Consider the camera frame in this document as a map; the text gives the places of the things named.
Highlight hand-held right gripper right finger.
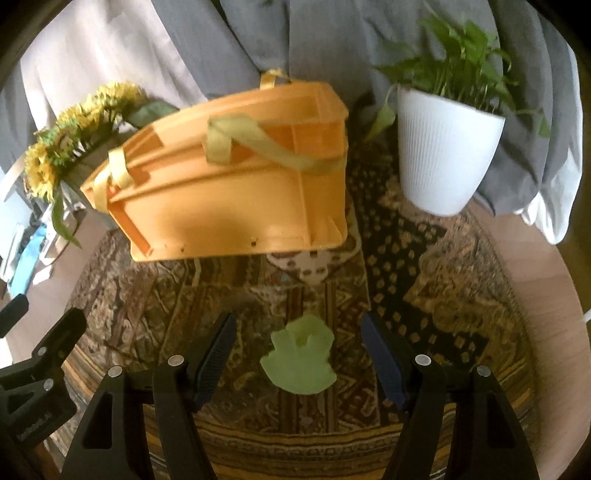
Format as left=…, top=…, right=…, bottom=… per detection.
left=360, top=311, right=541, bottom=480

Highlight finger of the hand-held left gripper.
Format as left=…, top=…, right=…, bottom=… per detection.
left=31, top=308, right=87, bottom=372
left=0, top=294, right=30, bottom=340

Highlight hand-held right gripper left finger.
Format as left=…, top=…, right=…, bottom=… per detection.
left=60, top=312, right=238, bottom=480

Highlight green plush toy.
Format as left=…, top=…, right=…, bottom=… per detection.
left=259, top=315, right=336, bottom=396

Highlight orange plastic basket yellow handles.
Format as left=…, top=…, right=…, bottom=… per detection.
left=81, top=69, right=350, bottom=263

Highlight blue cloth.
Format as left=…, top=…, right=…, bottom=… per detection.
left=10, top=222, right=51, bottom=296

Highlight white clutter pile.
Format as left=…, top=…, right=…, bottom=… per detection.
left=0, top=198, right=65, bottom=282

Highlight round patterned mat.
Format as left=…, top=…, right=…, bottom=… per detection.
left=46, top=134, right=542, bottom=480

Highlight grey ribbed flower pot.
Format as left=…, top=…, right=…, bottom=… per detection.
left=60, top=150, right=118, bottom=232

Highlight artificial sunflower bouquet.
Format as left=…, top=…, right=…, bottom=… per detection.
left=23, top=82, right=180, bottom=250

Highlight white ribbed plant pot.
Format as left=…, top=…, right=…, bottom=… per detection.
left=397, top=85, right=507, bottom=217

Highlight white curtain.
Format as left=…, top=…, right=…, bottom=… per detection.
left=18, top=0, right=208, bottom=139

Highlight green leafy plant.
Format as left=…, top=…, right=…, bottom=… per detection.
left=365, top=2, right=552, bottom=143

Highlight grey curtain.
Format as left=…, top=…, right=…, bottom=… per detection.
left=0, top=0, right=580, bottom=217

